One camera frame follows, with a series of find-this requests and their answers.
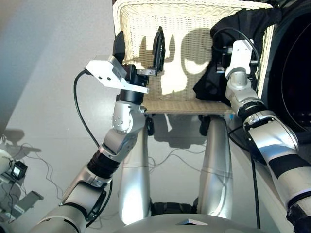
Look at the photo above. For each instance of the black garment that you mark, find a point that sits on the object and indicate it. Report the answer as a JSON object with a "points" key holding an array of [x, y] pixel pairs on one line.
{"points": [[243, 24]]}

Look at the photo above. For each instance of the pale woven laundry basket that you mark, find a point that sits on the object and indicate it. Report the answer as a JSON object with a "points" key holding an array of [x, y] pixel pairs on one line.
{"points": [[184, 31]]}

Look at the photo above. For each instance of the grey washing machine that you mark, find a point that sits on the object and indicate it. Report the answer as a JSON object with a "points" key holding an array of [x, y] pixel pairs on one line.
{"points": [[291, 72]]}

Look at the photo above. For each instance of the black caster wheel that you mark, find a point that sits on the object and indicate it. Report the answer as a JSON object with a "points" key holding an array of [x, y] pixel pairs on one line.
{"points": [[150, 125], [205, 123]]}

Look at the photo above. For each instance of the small black screen device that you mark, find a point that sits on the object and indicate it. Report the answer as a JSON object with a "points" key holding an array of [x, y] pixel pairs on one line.
{"points": [[19, 170]]}

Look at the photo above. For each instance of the silver robot torso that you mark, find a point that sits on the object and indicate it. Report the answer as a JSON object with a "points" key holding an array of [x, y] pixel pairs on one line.
{"points": [[182, 225]]}

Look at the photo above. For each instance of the white rounded device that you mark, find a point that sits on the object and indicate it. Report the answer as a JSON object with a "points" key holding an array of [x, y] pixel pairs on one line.
{"points": [[4, 161]]}

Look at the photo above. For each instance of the grey metal stand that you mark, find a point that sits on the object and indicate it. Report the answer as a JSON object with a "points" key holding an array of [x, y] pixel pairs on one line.
{"points": [[24, 204]]}

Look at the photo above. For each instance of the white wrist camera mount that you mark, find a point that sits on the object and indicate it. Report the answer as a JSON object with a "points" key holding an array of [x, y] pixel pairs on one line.
{"points": [[239, 55], [104, 70]]}

